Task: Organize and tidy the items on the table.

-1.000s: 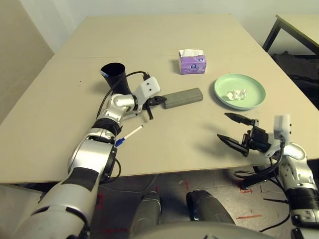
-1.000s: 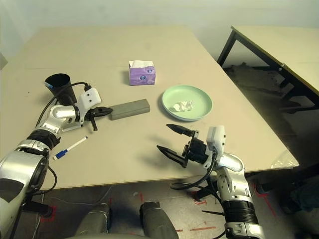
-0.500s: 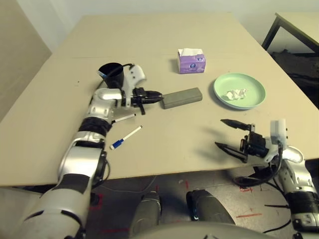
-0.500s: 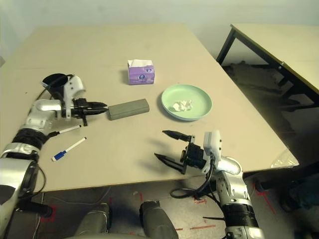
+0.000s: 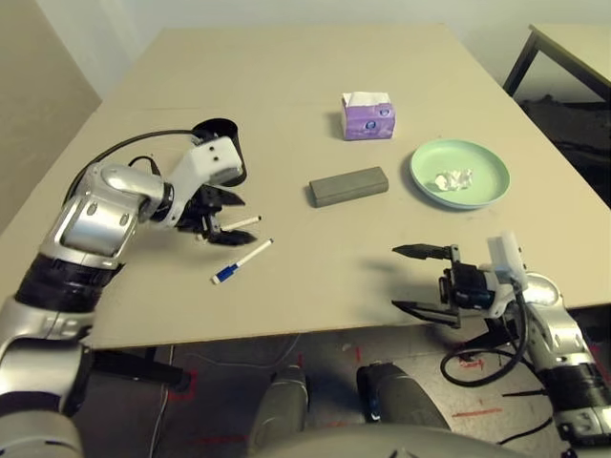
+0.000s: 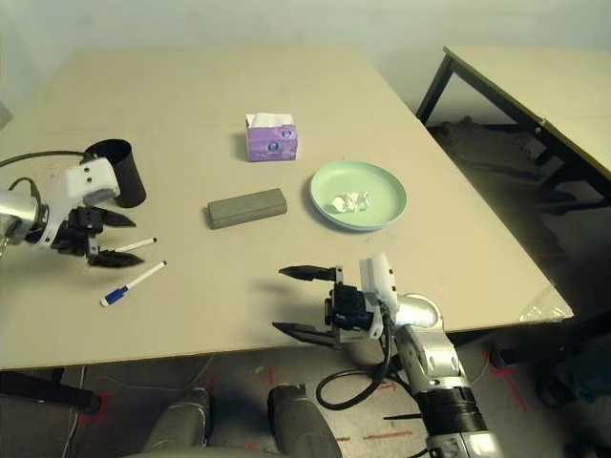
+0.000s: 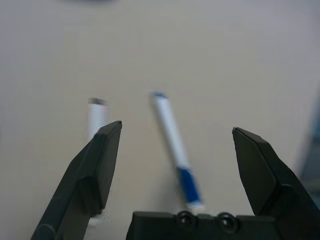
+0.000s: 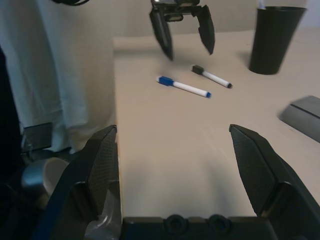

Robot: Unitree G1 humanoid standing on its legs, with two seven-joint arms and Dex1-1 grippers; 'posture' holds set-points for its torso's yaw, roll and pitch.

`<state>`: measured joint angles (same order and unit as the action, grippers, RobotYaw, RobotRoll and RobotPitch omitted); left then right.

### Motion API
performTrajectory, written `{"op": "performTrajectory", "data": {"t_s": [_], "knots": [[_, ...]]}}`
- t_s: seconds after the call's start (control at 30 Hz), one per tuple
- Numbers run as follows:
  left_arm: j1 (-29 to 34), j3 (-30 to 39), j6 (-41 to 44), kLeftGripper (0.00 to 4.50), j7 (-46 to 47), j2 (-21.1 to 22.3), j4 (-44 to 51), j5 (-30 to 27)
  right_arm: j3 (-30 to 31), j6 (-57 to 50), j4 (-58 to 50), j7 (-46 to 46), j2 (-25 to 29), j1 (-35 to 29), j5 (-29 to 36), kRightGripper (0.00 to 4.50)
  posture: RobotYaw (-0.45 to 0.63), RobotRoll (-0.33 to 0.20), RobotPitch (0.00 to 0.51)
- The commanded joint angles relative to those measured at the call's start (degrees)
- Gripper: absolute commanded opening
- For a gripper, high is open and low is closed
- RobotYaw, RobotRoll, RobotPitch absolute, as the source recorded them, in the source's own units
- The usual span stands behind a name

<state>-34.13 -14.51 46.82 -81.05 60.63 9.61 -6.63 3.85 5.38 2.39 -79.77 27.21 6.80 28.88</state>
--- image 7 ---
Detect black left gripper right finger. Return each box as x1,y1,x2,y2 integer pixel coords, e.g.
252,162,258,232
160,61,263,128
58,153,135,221
231,126,320,240

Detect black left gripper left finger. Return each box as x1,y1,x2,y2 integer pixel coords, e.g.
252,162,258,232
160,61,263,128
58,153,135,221
29,120,123,240

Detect white marker with black cap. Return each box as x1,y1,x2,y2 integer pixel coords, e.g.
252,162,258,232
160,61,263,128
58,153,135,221
87,97,110,226

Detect white marker with blue cap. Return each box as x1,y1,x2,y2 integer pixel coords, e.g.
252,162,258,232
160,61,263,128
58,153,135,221
149,91,206,210

